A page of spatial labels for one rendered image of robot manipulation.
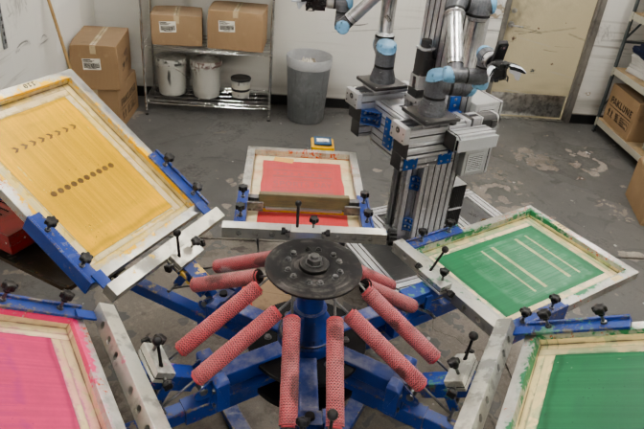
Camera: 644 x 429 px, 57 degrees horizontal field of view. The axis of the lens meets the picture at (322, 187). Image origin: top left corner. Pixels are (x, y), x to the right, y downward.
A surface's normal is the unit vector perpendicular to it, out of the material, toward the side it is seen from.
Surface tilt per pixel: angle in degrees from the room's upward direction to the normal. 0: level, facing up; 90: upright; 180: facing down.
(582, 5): 90
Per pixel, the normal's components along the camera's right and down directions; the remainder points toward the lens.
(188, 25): 0.15, 0.50
